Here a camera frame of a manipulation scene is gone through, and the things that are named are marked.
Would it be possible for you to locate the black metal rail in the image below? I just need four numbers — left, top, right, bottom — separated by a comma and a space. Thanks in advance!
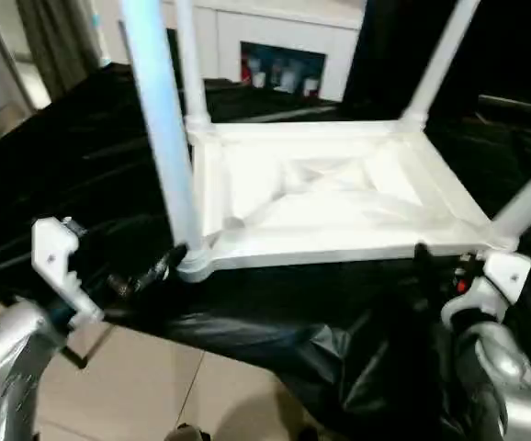
477, 92, 531, 117

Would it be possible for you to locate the white glass-door cabinet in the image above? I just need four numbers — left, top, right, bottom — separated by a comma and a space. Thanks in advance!
91, 0, 367, 102

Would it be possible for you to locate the grey curtain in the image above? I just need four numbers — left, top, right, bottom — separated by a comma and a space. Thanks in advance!
0, 0, 103, 104

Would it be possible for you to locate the black work mat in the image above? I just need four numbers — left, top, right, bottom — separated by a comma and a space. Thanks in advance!
0, 60, 531, 440

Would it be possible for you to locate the white table top frame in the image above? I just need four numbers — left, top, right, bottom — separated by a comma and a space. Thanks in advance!
175, 118, 525, 278

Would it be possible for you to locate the black metal stand frame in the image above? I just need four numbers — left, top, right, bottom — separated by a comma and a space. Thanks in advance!
62, 323, 118, 370

